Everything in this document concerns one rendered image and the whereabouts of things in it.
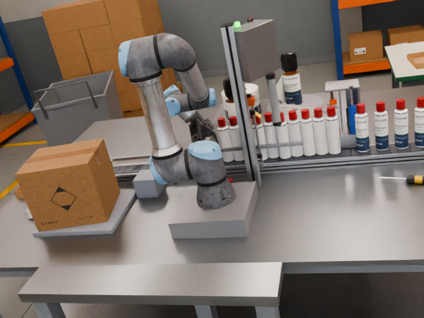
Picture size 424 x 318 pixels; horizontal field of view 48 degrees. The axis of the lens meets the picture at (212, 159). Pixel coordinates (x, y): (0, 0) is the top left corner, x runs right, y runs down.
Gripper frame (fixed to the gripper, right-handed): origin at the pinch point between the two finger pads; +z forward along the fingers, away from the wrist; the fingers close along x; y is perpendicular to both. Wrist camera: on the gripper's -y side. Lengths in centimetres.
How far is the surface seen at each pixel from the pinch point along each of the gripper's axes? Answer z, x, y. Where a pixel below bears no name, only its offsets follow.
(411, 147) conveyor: 44, -67, -1
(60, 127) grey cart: -56, 167, 145
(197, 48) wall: -19, 137, 448
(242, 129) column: -6.4, -22.2, -16.3
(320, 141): 20.6, -39.9, -1.9
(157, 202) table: -2.9, 26.2, -23.7
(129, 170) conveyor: -17.2, 41.2, -1.2
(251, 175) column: 12.0, -12.0, -16.3
